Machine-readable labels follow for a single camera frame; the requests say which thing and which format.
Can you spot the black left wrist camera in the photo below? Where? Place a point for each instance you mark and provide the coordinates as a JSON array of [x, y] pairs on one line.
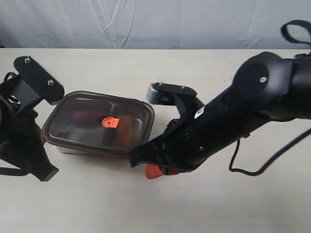
[[33, 84]]

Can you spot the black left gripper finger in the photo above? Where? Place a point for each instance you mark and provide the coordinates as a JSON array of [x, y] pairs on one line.
[[37, 160]]

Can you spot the yellow toy cheese wedge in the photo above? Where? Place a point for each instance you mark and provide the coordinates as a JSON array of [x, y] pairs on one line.
[[124, 131]]

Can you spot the dark transparent lunch box lid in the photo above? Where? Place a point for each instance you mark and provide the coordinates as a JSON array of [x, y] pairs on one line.
[[97, 121]]

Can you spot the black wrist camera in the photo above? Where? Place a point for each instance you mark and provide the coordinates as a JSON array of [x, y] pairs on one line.
[[164, 93], [33, 84]]

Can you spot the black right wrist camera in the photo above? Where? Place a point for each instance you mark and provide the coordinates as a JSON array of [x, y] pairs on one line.
[[164, 93]]

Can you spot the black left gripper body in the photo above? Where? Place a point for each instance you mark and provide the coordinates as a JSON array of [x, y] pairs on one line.
[[14, 129]]

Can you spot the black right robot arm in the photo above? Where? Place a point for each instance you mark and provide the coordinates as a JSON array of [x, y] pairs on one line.
[[265, 88]]

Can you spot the stainless steel lunch box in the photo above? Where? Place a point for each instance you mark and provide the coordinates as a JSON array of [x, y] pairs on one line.
[[65, 149]]

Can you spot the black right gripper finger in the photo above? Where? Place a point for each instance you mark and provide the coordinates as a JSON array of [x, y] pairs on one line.
[[153, 152]]

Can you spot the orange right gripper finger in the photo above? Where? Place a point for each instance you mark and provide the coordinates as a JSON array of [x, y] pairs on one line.
[[154, 171]]

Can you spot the blue wrinkled backdrop cloth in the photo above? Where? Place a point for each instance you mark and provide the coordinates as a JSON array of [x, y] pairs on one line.
[[148, 24]]

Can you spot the red toy sausage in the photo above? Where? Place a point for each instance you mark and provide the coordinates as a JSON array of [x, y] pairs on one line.
[[86, 115]]

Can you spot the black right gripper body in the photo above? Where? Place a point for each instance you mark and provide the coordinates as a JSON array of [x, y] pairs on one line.
[[197, 138]]

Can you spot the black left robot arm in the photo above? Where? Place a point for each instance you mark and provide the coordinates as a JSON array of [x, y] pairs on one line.
[[21, 139]]

